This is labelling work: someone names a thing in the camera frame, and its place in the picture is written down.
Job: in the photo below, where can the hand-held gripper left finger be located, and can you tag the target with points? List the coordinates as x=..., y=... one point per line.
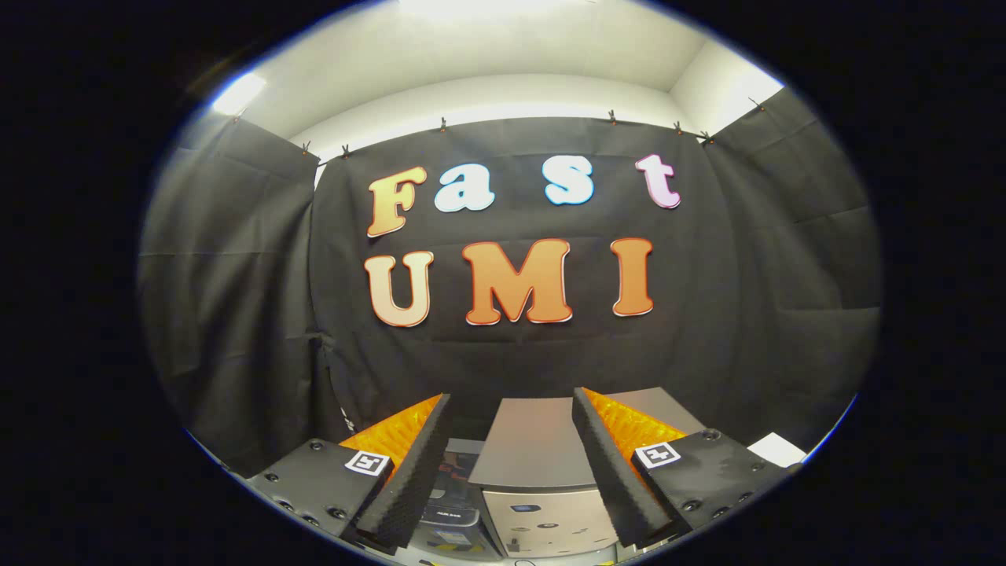
x=413, y=472

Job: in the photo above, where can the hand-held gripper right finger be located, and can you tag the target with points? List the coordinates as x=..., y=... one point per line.
x=613, y=472

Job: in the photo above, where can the dark grey washing machine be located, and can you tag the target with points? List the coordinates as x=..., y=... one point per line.
x=452, y=523

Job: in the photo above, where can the grey cabinet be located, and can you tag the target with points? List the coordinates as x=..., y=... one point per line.
x=534, y=448

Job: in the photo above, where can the white paper sheet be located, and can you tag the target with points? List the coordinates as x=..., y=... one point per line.
x=776, y=450

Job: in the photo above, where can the row of small cloth clips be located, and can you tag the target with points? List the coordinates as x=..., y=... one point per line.
x=443, y=125

